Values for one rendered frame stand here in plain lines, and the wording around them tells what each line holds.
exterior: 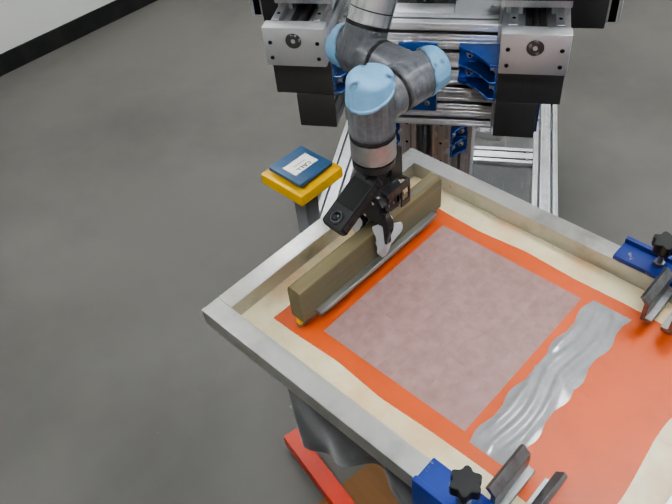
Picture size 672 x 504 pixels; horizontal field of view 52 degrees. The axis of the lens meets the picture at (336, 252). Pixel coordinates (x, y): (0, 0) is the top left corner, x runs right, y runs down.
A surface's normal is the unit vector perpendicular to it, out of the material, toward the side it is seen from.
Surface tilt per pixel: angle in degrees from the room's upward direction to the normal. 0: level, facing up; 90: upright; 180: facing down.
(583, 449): 0
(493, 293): 0
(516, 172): 0
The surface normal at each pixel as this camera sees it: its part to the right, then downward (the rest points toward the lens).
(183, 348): -0.09, -0.70
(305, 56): -0.21, 0.71
